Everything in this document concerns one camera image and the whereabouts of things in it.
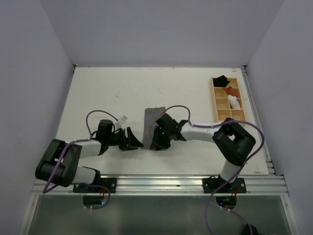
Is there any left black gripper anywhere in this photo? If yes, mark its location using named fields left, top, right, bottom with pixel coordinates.
left=106, top=126, right=143, bottom=150

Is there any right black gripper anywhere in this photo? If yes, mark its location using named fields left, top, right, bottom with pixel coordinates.
left=150, top=125, right=172, bottom=150

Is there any grey striped underwear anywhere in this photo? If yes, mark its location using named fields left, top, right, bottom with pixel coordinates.
left=142, top=107, right=166, bottom=149

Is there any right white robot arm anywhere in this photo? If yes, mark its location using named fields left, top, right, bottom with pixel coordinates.
left=150, top=114, right=256, bottom=192

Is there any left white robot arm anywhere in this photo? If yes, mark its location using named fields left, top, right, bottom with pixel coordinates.
left=35, top=119, right=143, bottom=192

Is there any wooden compartment tray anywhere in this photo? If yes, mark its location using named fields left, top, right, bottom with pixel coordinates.
left=209, top=75, right=247, bottom=122

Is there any white rolled cloth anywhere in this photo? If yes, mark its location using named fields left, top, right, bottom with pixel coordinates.
left=227, top=95, right=241, bottom=110

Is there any black rolled cloth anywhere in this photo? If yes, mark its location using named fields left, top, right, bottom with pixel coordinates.
left=213, top=75, right=230, bottom=88

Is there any orange rolled cloth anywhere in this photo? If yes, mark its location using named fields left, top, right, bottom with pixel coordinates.
left=223, top=86, right=240, bottom=98

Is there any black object bottom edge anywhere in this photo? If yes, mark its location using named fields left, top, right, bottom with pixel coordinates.
left=241, top=224, right=262, bottom=235

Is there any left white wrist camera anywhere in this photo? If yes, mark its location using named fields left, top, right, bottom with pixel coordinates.
left=114, top=116, right=128, bottom=129

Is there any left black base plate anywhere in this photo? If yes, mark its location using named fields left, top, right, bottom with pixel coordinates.
left=73, top=178, right=117, bottom=193

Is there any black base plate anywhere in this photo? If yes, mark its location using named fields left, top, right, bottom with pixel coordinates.
left=73, top=178, right=117, bottom=193
left=202, top=176, right=247, bottom=194

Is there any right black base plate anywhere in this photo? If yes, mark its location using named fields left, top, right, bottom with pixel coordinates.
left=202, top=176, right=247, bottom=194

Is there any aluminium rail frame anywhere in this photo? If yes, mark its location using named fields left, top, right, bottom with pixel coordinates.
left=30, top=173, right=291, bottom=196

